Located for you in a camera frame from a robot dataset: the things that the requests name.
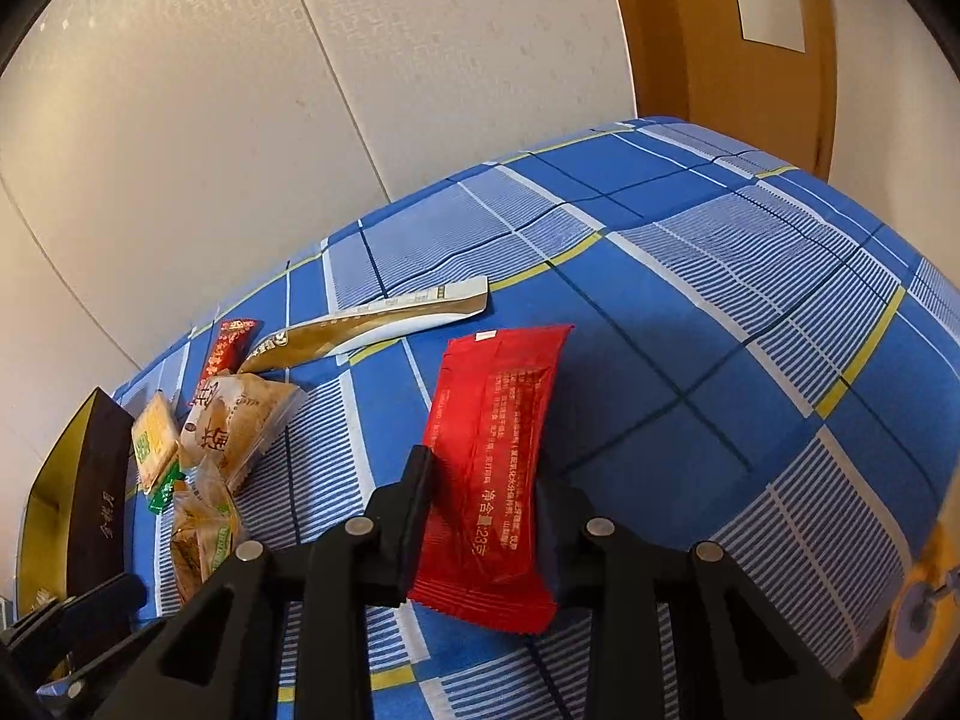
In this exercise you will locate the green-edged cracker packet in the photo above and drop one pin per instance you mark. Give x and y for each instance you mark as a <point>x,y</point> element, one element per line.
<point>156,439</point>

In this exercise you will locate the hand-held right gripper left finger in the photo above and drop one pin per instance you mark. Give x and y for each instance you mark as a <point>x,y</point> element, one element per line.
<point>416,532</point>

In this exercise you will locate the bright red snack packet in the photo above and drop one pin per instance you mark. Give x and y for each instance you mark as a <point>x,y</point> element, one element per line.
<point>487,465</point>

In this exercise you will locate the clear pastry bag green label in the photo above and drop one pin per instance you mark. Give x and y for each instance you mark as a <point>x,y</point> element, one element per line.
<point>204,540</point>

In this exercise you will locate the wooden door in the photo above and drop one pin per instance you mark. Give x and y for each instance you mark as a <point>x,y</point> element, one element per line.
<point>712,52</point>

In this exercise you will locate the small dark red packet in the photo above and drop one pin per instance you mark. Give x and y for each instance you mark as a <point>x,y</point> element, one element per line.
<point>227,352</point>

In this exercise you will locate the gold and white sachet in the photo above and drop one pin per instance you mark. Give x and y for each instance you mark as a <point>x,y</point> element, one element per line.
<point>360,322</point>

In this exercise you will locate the gold metal tin box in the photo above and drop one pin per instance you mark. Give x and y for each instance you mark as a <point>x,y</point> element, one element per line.
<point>90,495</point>

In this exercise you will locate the beige pastry packet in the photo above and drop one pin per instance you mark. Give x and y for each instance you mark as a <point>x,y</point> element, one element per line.
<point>232,420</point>

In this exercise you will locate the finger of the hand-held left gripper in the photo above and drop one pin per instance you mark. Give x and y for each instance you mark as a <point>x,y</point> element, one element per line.
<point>105,604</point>

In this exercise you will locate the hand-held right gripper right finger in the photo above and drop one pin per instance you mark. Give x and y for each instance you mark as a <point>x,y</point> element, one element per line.
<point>566,532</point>

